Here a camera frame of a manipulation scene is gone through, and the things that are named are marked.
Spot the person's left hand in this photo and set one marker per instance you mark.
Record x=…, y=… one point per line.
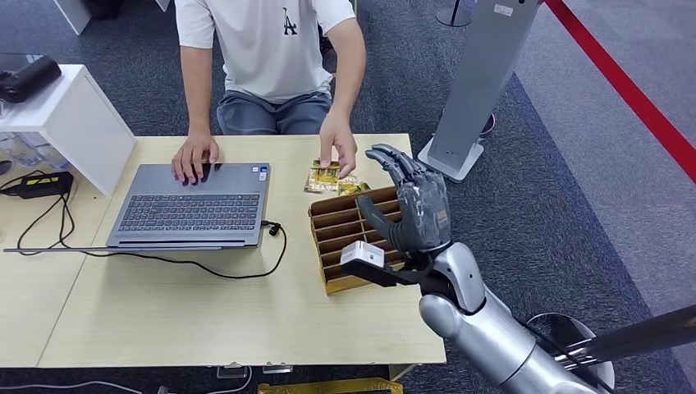
x=340, y=136

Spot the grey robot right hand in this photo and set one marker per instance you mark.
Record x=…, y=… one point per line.
x=424, y=212

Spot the person's right hand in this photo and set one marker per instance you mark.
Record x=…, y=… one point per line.
x=195, y=155

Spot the person's right forearm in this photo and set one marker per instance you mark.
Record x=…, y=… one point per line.
x=197, y=103

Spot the person's left forearm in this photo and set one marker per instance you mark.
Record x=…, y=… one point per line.
x=350, y=87

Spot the wooden slotted card holder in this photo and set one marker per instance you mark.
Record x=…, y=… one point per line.
x=340, y=223

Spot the person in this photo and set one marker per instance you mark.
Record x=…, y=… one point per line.
x=272, y=54

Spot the grey laptop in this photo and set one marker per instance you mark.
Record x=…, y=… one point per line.
x=217, y=185

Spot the white box cabinet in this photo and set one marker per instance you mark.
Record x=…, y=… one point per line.
x=81, y=125

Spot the grey kiosk stand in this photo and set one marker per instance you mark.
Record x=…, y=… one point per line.
x=478, y=81

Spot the black power adapter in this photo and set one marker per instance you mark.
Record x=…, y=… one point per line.
x=46, y=186

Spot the clear plastic packaging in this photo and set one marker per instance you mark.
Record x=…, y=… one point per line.
x=32, y=152

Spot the round stanchion base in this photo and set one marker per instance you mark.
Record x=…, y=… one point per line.
x=454, y=19

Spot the black device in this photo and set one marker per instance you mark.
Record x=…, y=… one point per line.
x=30, y=79

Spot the white furniture panel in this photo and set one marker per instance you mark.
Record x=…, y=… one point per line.
x=73, y=13

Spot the round silver dome base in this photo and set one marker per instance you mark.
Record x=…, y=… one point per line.
x=571, y=329

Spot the dark metal rod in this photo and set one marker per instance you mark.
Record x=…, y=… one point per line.
x=652, y=332

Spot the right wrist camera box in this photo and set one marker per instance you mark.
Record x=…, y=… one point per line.
x=361, y=254

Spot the yellow frame under table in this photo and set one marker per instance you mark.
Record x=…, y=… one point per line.
x=326, y=387

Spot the clear table bracket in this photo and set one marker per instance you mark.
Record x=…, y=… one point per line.
x=277, y=368
x=231, y=372

